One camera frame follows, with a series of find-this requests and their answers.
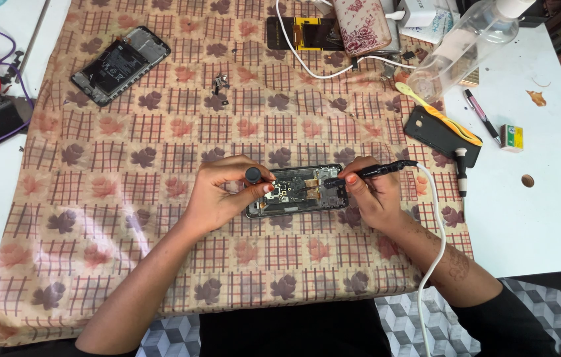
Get white tool cable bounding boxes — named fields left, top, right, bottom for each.
left=415, top=163, right=448, bottom=357

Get white and black screwdriver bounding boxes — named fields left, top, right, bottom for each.
left=454, top=147, right=469, bottom=198

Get thin metal rod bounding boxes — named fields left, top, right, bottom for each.
left=15, top=0, right=52, bottom=84

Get clear plastic bottle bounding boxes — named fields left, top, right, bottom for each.
left=406, top=0, right=537, bottom=103

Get yellow orange toothbrush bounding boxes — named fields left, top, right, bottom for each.
left=395, top=81, right=483, bottom=147

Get small metal phone parts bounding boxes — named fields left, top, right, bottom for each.
left=211, top=74, right=232, bottom=107

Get gold flat item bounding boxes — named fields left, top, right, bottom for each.
left=458, top=66, right=480, bottom=88

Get white printed packet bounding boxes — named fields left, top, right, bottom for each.
left=399, top=9, right=461, bottom=45

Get white charger cable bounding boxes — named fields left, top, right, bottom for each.
left=275, top=0, right=418, bottom=80

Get person's right hand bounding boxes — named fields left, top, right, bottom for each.
left=338, top=156, right=411, bottom=234

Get person's black clothing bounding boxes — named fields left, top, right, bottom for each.
left=74, top=282, right=561, bottom=357

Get white charger adapter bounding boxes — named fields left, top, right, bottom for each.
left=386, top=0, right=441, bottom=28

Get black phone case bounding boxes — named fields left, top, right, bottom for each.
left=403, top=105, right=482, bottom=169

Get pink floral phone case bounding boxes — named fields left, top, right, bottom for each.
left=332, top=0, right=393, bottom=58

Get black phone screen yellow flex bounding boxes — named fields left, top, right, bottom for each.
left=266, top=16, right=346, bottom=52

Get green yellow matchbox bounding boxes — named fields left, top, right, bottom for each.
left=500, top=123, right=524, bottom=153

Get black pen-shaped repair tool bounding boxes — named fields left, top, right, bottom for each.
left=300, top=159, right=419, bottom=194

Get black knob screwdriver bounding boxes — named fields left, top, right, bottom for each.
left=245, top=167, right=264, bottom=197

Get leaf print checked cloth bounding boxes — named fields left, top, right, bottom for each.
left=0, top=0, right=475, bottom=347

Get person's left hand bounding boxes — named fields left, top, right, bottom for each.
left=181, top=154, right=277, bottom=239

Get pink and black pen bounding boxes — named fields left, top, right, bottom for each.
left=463, top=89, right=502, bottom=146

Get phone with circuit board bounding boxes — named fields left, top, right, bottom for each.
left=245, top=163, right=350, bottom=219

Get opened phone with black battery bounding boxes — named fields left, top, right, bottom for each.
left=70, top=25, right=172, bottom=108

